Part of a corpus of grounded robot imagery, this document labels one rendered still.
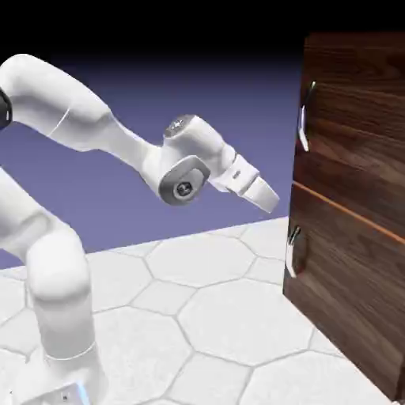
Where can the dark wood cabinet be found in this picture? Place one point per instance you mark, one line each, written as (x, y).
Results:
(354, 202)

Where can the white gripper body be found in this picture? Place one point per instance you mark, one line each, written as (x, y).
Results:
(261, 193)

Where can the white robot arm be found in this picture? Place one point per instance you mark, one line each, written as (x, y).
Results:
(79, 120)

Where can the dark wood cabinet door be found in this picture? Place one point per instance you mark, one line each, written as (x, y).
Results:
(354, 126)
(348, 300)

